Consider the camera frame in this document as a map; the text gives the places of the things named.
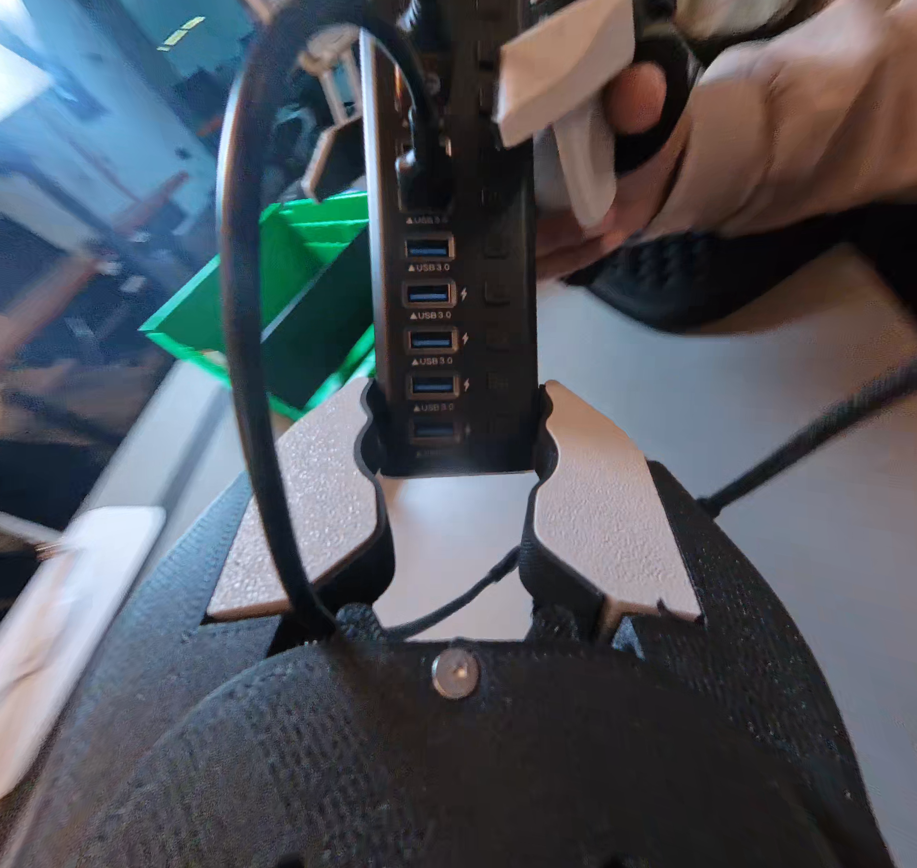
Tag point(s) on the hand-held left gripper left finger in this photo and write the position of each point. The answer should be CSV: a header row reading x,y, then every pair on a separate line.
x,y
337,510

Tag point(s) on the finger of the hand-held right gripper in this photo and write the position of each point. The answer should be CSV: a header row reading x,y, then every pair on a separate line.
x,y
566,66

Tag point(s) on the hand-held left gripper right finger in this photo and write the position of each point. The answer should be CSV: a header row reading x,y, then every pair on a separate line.
x,y
609,524

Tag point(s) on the green plastic bin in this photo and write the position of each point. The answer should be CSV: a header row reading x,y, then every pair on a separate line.
x,y
186,324

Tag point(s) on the black usb hub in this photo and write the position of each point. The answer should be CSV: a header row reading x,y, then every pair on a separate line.
x,y
501,309

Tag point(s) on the black textured armrest pad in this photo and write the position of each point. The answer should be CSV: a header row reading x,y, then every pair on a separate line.
x,y
680,288

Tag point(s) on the document stand with instruction sheet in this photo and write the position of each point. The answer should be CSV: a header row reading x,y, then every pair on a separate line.
x,y
71,596
326,159

